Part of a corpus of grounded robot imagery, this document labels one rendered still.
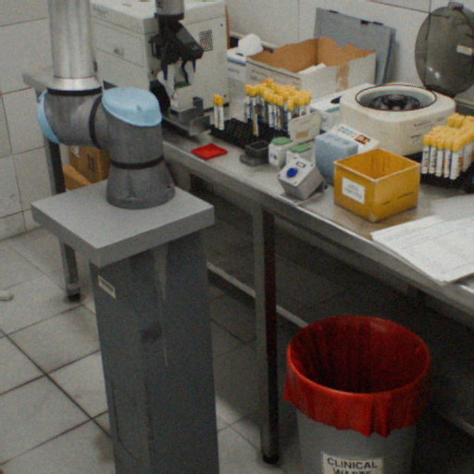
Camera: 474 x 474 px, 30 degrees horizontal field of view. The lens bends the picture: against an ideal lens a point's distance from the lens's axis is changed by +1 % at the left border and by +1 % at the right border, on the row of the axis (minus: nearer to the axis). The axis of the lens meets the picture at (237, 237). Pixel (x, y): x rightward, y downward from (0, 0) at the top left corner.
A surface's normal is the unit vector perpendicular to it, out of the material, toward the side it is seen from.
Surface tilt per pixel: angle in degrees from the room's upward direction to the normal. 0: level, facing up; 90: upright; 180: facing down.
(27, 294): 0
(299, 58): 88
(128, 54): 90
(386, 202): 90
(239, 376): 0
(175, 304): 90
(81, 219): 1
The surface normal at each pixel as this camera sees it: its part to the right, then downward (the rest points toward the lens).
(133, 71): -0.79, 0.31
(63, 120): -0.36, 0.32
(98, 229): -0.04, -0.89
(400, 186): 0.58, 0.36
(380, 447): 0.23, 0.50
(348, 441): -0.20, 0.52
